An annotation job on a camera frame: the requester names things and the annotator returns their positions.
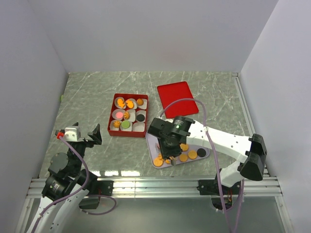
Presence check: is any red box lid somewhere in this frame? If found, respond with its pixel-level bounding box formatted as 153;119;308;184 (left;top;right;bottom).
157;81;199;118

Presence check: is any dotted round biscuit left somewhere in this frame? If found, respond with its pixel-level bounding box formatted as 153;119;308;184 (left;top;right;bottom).
153;158;163;167

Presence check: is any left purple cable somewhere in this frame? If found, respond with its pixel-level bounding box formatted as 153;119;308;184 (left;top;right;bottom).
29;135;117;233

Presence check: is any green round cookie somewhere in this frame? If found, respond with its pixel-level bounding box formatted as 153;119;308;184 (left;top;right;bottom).
121;120;131;129

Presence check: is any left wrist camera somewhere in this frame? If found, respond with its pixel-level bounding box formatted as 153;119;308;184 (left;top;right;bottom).
55;125;80;142

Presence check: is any lilac plastic tray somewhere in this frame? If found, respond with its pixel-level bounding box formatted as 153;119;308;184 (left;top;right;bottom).
146;133;210;169

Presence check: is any black sandwich cookie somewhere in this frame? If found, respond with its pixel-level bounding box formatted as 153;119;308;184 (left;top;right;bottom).
136;114;145;122
197;148;207;158

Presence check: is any dotted round biscuit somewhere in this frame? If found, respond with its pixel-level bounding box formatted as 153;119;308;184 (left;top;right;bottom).
188;150;198;160
153;158;163;167
180;144;189;151

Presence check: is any dotted round biscuit right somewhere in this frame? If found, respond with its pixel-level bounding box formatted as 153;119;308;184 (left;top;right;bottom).
188;150;198;160

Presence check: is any plain orange round cookie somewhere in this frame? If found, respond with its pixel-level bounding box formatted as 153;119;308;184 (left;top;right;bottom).
179;154;188;163

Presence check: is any dotted round biscuit middle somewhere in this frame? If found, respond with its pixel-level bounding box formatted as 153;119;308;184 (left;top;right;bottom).
180;144;189;151

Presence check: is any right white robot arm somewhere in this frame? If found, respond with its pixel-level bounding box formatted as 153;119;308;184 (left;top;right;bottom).
147;116;267;195

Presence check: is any pink round cookie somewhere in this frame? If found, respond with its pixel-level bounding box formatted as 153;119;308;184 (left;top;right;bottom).
115;112;123;119

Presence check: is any red cookie box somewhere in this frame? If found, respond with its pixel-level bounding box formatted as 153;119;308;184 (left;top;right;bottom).
107;93;149;138

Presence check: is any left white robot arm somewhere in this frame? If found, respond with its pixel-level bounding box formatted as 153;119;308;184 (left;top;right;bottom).
27;123;117;233

